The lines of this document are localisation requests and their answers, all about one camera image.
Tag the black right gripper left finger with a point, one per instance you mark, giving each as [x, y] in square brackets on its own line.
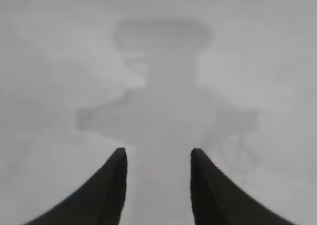
[104, 195]

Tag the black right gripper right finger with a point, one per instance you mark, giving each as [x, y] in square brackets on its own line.
[213, 195]

